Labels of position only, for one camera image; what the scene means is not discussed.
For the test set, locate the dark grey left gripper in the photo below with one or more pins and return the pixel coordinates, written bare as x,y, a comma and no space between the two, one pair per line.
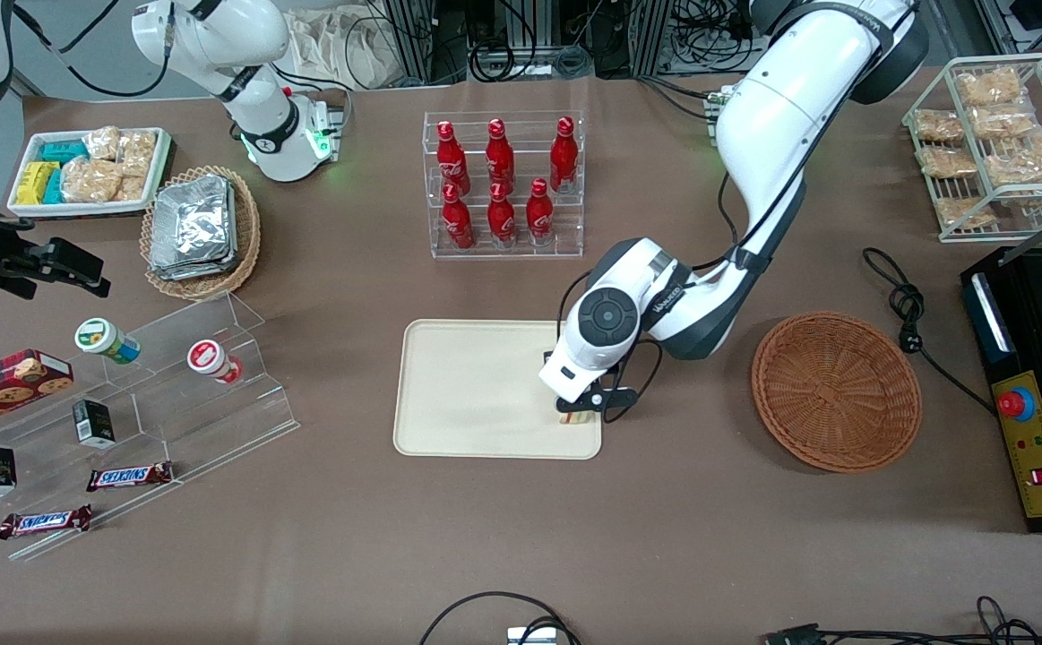
546,356

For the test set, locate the triangular sandwich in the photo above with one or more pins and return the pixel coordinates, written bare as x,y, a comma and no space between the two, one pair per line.
574,420

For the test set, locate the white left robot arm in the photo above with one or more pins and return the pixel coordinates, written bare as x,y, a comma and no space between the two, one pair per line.
771,116

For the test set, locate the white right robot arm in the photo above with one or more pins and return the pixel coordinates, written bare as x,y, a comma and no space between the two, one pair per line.
261,116

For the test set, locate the white rectangular snack tray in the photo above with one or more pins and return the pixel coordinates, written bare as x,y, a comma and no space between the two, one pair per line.
28,208

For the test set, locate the beige plastic tray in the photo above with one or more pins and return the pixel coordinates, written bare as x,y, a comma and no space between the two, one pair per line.
476,390

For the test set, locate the round brown wicker basket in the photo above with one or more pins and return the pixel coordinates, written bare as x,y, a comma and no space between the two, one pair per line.
834,394

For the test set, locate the oval tan wicker basket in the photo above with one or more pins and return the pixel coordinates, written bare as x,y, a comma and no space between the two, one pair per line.
250,233

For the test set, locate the yellow snack packet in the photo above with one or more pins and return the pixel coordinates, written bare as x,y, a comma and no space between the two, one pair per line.
34,182

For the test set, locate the teal snack packet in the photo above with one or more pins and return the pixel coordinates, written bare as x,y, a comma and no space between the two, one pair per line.
64,150
55,188

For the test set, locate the clear bag of crackers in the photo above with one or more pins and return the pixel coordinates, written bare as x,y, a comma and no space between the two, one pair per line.
138,152
90,181
102,141
133,189

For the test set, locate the red plaid cookie box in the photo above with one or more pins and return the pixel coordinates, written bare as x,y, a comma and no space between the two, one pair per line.
1,390

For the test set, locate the green lid cup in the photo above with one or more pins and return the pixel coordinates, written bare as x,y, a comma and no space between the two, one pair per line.
104,339

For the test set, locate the clear acrylic bottle rack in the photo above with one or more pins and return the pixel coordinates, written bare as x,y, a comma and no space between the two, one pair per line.
507,251

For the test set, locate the red cola bottle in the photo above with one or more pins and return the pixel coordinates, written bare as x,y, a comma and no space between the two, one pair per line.
539,215
452,161
502,219
500,157
564,157
459,224

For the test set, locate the small black carton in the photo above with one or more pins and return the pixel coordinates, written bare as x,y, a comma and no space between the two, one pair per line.
93,423

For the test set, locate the silver foil packs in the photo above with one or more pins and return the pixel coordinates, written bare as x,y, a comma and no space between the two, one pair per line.
193,224

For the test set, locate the small silver device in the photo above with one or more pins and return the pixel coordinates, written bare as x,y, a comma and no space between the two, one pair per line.
531,636

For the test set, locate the red lid cup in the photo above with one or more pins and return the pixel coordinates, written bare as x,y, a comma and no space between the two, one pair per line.
211,360

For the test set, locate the brown Snickers bar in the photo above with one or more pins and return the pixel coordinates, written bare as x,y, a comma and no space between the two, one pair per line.
46,521
131,476

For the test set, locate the clear acrylic stepped shelf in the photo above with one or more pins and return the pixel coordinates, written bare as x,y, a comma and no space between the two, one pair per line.
207,421

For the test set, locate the bagged fried snack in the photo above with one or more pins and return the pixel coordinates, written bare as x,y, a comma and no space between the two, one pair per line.
937,125
946,162
986,87
1022,166
1003,122
964,212

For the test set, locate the red emergency stop button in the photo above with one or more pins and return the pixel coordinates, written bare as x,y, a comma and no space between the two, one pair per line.
1016,405

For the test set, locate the white cloth bag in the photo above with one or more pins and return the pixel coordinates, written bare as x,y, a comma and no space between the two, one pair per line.
341,49

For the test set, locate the black table appliance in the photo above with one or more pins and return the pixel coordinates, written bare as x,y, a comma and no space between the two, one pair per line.
1031,269

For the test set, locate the aluminium frame post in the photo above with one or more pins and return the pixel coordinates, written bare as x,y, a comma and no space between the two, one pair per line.
413,40
650,36

